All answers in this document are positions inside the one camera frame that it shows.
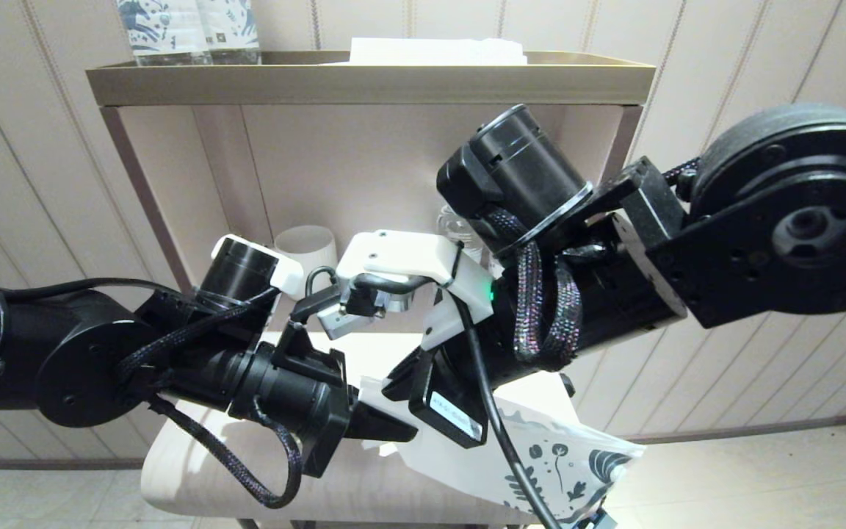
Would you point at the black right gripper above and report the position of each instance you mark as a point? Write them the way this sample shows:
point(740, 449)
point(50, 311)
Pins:
point(460, 397)

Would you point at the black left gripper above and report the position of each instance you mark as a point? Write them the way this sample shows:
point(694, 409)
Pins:
point(291, 397)

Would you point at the white floral zip pouch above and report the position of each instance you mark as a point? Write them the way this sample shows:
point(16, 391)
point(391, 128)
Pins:
point(562, 455)

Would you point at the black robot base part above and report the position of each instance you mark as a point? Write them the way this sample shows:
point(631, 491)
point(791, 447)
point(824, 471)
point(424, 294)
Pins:
point(595, 520)

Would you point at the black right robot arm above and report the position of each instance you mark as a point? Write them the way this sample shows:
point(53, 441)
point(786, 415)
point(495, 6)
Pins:
point(724, 235)

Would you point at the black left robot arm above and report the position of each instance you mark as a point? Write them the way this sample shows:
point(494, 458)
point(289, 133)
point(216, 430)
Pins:
point(63, 353)

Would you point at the white ribbed mug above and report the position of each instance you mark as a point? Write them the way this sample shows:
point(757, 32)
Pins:
point(313, 246)

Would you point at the black cabinet knob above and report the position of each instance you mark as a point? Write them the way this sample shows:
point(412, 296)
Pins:
point(567, 382)

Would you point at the clear plastic water bottle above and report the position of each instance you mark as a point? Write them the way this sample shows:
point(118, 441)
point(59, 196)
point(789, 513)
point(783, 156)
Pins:
point(456, 224)

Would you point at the beige wooden shelf cabinet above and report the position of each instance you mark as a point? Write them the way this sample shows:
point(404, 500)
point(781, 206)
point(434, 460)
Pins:
point(379, 82)

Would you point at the white blue tissue pack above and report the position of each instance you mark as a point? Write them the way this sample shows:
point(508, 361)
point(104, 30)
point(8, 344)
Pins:
point(430, 51)

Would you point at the white blue patterned pouch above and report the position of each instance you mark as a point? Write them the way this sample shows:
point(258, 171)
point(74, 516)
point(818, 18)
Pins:
point(162, 31)
point(232, 28)

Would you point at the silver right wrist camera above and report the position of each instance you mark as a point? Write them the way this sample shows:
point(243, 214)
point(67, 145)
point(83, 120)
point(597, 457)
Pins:
point(386, 297)

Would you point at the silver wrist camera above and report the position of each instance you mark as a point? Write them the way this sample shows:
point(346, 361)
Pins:
point(338, 319)
point(386, 297)

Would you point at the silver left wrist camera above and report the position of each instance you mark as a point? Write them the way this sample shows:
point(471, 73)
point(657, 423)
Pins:
point(338, 319)

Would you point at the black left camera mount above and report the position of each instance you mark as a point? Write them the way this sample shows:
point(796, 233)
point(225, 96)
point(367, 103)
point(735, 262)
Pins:
point(305, 353)

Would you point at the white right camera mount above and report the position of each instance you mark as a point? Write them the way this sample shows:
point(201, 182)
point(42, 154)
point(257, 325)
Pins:
point(423, 272)

